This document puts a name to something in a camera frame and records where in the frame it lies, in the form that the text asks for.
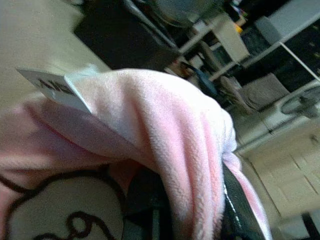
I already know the grey floor fan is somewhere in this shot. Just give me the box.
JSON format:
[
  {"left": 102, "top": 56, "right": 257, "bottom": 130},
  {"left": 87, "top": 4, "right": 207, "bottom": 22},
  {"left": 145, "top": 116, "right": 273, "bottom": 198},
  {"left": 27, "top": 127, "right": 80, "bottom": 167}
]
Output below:
[{"left": 280, "top": 85, "right": 320, "bottom": 119}]

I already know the black low cabinet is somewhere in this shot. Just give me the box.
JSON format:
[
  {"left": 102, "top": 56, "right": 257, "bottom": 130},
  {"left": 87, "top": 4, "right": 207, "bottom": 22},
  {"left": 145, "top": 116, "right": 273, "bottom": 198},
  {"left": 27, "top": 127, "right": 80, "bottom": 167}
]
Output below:
[{"left": 73, "top": 0, "right": 181, "bottom": 71}]

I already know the white pillow label black print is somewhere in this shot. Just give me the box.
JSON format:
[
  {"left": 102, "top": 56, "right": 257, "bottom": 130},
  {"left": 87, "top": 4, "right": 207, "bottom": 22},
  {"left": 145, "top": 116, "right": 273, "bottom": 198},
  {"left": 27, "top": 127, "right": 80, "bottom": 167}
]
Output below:
[{"left": 16, "top": 66, "right": 94, "bottom": 114}]

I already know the white metal shelf frame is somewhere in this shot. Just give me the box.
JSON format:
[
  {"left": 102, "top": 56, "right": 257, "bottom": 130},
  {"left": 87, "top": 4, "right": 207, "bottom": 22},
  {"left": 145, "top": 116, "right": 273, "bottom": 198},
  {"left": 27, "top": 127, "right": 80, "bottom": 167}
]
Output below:
[{"left": 124, "top": 0, "right": 320, "bottom": 83}]

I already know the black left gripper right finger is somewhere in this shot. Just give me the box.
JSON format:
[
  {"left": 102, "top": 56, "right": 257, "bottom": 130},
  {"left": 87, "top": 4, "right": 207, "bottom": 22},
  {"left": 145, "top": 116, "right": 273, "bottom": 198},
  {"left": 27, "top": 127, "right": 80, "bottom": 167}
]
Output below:
[{"left": 220, "top": 161, "right": 267, "bottom": 240}]

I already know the grey-brown cushioned seat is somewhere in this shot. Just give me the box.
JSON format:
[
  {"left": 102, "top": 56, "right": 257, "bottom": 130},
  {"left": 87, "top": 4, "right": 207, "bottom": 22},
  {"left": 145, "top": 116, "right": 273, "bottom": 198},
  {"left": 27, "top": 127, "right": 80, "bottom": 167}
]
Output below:
[{"left": 219, "top": 72, "right": 291, "bottom": 115}]

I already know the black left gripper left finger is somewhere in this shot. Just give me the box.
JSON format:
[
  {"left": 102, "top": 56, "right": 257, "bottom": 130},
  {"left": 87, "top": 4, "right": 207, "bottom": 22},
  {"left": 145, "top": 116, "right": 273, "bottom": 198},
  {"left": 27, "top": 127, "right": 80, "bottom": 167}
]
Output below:
[{"left": 123, "top": 167, "right": 174, "bottom": 240}]

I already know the pink plush cartoon pillow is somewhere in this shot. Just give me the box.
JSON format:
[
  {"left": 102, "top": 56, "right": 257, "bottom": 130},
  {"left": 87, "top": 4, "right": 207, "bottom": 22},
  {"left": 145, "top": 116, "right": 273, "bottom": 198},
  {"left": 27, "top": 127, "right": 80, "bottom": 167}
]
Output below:
[{"left": 0, "top": 68, "right": 274, "bottom": 240}]

